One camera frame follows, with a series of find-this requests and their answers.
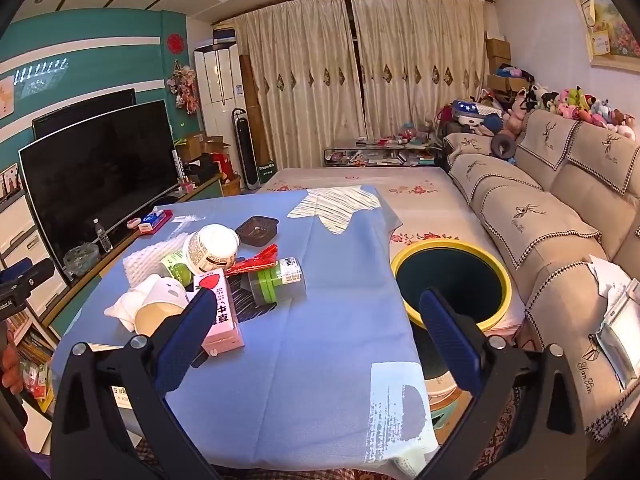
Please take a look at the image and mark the red wrapper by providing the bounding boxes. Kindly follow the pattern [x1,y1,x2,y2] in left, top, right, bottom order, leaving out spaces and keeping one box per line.
[225,243,279,277]

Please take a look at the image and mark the open cardboard box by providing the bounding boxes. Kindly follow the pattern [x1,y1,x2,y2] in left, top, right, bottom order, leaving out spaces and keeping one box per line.
[487,74,528,92]

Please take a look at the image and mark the low shelf with clutter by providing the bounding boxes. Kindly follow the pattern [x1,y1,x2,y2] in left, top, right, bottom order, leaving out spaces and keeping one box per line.
[324,139,443,168]

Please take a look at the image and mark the yellow rimmed dark bin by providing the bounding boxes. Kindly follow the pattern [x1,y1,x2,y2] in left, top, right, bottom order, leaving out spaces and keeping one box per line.
[390,239,513,376]

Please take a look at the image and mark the person's left hand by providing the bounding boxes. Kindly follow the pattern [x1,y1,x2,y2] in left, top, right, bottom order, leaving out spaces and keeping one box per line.
[0,345,25,396]

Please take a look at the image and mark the blue star print tablecloth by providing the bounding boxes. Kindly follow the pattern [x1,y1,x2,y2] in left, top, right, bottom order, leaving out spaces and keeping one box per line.
[50,185,441,473]

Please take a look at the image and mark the black flat television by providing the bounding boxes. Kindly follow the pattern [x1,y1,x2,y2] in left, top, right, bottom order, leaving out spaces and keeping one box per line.
[31,88,137,141]

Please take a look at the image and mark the blue star plush pillow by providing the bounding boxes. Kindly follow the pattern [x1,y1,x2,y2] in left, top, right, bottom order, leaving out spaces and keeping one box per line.
[450,100,503,133]

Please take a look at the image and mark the large curved black television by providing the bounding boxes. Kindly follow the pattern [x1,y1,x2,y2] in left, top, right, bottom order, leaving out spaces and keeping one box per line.
[19,100,181,273]

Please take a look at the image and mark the white bucket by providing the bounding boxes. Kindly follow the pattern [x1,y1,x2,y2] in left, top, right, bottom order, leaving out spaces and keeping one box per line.
[425,372,458,401]

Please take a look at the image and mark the brown open carton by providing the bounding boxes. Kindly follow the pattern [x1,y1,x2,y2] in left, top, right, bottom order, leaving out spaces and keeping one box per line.
[200,136,231,161]
[175,132,206,163]

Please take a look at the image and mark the green printed cup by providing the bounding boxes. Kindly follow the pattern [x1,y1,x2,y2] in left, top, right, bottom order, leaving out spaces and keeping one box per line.
[160,251,196,288]

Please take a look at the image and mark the patterned rug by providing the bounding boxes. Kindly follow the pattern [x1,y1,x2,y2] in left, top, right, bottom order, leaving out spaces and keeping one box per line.
[435,385,551,480]

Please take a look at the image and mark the white tissue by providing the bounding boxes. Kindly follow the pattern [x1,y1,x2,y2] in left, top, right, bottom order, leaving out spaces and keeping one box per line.
[104,275,190,332]

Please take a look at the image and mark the floral bed sheet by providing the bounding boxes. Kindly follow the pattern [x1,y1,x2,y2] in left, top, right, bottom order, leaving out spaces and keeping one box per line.
[255,165,526,336]

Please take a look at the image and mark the black tower fan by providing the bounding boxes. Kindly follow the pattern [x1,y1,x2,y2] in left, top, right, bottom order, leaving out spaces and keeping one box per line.
[231,107,248,191]

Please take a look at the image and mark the green plastic stool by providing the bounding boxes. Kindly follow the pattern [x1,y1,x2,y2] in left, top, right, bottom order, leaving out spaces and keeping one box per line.
[427,395,473,431]

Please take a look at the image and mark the glass ashtray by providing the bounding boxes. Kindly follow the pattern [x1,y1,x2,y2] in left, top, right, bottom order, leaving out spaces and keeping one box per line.
[62,242,101,277]

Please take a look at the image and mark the clear water bottle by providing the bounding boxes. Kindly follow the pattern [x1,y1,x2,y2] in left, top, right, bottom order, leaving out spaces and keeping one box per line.
[94,218,114,254]

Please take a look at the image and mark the clear jar with green lid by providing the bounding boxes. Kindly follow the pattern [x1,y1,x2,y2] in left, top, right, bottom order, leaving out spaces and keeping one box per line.
[248,257,307,307]

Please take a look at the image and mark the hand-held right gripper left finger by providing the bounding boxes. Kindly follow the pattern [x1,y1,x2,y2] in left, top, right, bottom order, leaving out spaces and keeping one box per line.
[50,287,221,480]

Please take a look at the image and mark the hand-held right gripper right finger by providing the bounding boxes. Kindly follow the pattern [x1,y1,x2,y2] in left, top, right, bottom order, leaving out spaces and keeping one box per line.
[415,287,588,480]

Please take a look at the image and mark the green wooden television cabinet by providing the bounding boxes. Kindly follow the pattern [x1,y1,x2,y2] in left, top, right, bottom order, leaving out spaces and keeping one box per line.
[40,175,223,331]

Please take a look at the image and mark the white loose papers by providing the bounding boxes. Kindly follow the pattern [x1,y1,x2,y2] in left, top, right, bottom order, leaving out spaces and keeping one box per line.
[587,255,631,311]

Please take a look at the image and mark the white standing air conditioner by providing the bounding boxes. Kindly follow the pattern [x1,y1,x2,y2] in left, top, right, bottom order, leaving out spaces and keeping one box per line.
[194,42,248,136]

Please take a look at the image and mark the beige deer print sofa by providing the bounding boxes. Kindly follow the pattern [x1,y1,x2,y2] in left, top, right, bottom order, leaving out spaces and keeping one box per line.
[442,110,640,441]

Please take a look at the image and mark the white round tub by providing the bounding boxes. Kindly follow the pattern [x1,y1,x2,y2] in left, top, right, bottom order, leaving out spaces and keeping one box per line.
[183,224,241,276]

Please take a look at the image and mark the row of colourful books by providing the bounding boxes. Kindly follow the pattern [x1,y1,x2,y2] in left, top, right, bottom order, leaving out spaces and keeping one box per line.
[10,310,56,411]

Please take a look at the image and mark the row of plush toys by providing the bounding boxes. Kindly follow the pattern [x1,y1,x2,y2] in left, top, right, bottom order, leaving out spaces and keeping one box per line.
[500,82,638,143]

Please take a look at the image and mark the brown rolled mat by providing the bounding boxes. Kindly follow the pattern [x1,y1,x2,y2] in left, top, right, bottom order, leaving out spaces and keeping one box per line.
[239,55,271,171]

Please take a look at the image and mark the beige patterned curtain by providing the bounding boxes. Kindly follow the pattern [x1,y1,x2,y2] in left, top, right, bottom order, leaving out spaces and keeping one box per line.
[350,0,488,143]
[212,0,368,191]

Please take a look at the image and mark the framed flower painting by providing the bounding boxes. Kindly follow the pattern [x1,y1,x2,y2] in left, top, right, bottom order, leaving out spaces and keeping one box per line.
[567,0,640,68]

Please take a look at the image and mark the white foam sheet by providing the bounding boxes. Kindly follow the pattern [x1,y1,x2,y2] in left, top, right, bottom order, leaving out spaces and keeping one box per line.
[122,237,193,288]

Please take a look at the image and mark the beige paper cup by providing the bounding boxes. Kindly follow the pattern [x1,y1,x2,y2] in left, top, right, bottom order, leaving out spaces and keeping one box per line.
[135,301,186,341]

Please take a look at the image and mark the white drawer unit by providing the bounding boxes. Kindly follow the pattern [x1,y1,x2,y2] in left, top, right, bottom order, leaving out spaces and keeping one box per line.
[0,192,68,311]

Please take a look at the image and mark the stack of plastic folders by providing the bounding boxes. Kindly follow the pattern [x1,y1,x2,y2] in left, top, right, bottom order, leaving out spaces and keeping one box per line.
[597,295,640,391]

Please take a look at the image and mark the grey neck pillow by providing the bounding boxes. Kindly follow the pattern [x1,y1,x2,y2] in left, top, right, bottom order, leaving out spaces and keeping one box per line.
[490,130,518,161]

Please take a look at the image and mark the artificial flower decoration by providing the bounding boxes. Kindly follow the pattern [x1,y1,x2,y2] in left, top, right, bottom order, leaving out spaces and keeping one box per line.
[166,60,200,116]

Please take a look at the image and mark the pink milk carton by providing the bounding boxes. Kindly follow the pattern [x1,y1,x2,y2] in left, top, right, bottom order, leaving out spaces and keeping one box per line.
[192,267,246,356]

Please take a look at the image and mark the black plastic tray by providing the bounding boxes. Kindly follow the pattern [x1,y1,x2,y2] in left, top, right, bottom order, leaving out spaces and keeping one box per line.
[235,215,279,247]

